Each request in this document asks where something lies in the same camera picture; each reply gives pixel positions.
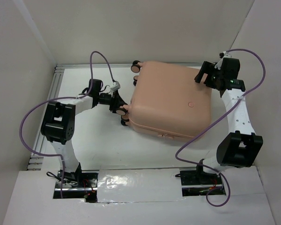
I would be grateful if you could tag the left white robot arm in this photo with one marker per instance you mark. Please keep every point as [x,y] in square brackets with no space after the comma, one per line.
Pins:
[59,122]

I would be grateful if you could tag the pink suitcase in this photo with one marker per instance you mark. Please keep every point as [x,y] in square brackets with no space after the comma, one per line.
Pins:
[167,102]

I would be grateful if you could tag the white taped cover sheet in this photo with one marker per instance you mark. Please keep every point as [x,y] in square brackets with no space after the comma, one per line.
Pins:
[139,186]

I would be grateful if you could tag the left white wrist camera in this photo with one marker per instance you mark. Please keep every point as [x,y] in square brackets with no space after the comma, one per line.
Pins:
[115,86]

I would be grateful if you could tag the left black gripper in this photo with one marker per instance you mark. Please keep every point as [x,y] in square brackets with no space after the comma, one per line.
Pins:
[117,104]

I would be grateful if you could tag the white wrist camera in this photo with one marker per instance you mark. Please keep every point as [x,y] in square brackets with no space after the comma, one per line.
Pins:
[222,55]
[115,86]

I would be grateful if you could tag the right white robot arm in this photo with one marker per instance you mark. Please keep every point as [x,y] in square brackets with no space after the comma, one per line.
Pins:
[241,146]

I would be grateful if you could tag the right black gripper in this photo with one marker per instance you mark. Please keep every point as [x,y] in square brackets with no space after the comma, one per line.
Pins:
[209,76]

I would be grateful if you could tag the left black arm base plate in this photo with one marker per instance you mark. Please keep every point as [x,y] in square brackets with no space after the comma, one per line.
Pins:
[85,188]

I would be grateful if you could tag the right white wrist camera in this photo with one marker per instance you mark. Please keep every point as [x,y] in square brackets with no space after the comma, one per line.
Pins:
[222,55]

